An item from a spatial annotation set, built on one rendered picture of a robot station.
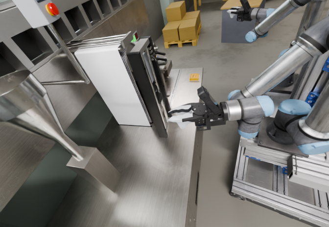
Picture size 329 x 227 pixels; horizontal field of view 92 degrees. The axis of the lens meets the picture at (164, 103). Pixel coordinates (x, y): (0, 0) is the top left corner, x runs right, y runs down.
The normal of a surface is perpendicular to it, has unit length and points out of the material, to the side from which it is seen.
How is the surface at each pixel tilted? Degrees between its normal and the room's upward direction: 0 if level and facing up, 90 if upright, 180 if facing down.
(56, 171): 90
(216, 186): 0
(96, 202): 0
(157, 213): 0
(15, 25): 90
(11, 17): 90
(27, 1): 90
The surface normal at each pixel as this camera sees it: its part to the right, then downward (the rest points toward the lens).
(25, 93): 0.94, 0.04
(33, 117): 0.73, 0.56
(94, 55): -0.23, 0.70
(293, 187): -0.21, -0.71
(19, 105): 0.76, 0.31
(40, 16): 0.06, 0.67
